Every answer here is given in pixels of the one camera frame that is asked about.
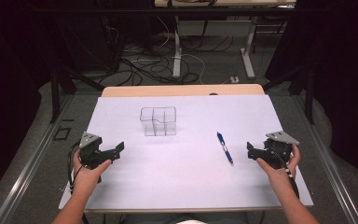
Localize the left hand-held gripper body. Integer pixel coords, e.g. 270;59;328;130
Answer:
78;132;113;170

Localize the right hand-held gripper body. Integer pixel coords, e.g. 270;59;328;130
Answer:
262;130;301;170

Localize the blue pen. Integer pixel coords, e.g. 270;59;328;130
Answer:
215;131;235;167

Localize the clear plastic organizer box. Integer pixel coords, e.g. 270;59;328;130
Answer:
139;105;178;137

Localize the person's right hand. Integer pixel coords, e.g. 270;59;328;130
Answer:
255;144;302;185

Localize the person's left hand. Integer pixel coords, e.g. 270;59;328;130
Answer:
72;148;113;194

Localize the black metal stand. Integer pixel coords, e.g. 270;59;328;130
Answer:
262;63;316;117
49;66;105;124

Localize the white table mat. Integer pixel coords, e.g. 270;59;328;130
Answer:
58;94;314;211

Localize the white desk leg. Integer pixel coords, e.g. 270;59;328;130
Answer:
172;16;183;79
240;16;259;79

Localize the dark curtain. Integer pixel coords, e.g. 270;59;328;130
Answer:
0;0;76;209
265;0;358;185

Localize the background desk top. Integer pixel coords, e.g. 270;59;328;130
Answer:
154;0;297;8

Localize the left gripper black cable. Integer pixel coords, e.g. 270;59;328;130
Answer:
67;141;83;196

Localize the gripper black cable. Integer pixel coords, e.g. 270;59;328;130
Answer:
273;148;301;200
67;141;83;196

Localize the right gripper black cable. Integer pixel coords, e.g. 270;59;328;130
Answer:
273;148;301;200

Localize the aluminium floor rail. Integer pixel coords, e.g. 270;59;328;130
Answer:
293;92;358;224
0;94;75;224

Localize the tangle of floor cables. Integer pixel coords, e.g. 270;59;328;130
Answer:
97;15;236;87

